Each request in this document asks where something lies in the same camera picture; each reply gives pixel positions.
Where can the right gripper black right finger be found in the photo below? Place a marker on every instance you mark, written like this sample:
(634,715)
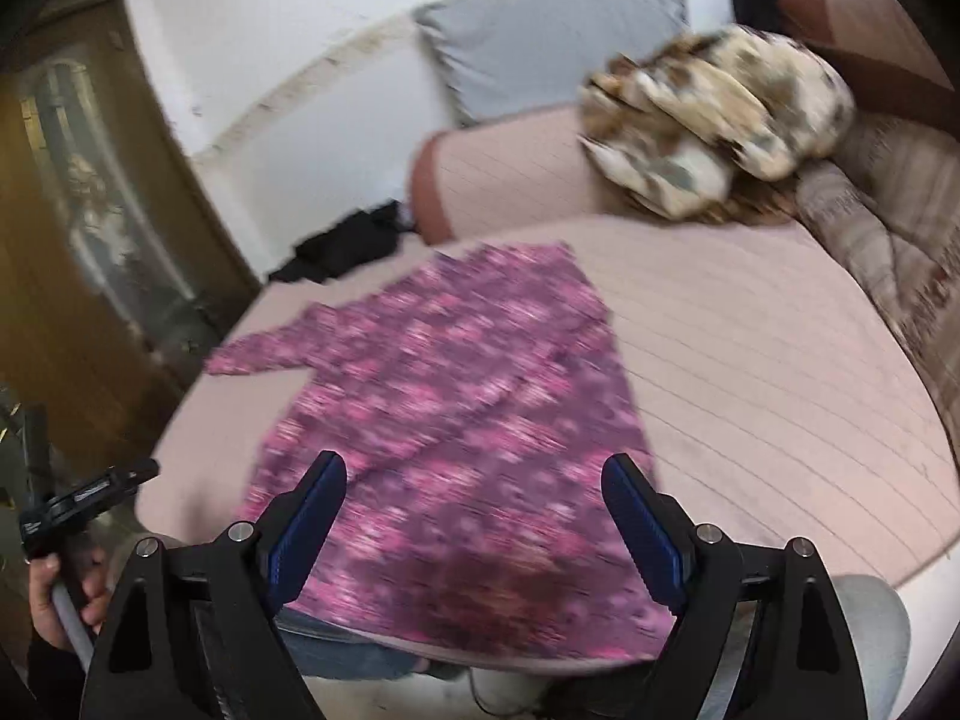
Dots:
(799,661)

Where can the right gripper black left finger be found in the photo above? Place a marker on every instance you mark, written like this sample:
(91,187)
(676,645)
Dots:
(191,631)

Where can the purple floral long-sleeve shirt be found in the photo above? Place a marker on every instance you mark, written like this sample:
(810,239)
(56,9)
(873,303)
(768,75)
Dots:
(474,402)

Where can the black clothes pile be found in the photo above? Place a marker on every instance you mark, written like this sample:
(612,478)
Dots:
(364,236)

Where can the person's left hand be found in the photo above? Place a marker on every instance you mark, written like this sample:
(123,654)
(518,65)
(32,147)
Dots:
(48,595)

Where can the person's left jeans leg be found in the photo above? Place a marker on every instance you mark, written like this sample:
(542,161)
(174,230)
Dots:
(320,650)

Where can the wooden glass-panel door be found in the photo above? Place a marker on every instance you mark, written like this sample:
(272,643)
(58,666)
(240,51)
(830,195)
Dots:
(117,277)

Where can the striped floral quilt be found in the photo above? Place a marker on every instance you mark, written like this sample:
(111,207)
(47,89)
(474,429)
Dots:
(885,206)

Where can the cream floral blanket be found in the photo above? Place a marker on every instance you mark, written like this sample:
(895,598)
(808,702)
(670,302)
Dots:
(713,128)

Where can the pink cylindrical bolster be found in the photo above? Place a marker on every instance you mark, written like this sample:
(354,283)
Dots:
(520,171)

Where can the pink padded headboard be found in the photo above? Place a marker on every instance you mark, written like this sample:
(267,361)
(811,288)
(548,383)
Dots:
(881,54)

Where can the grey pillow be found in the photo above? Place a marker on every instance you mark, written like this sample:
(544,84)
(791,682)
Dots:
(502,57)

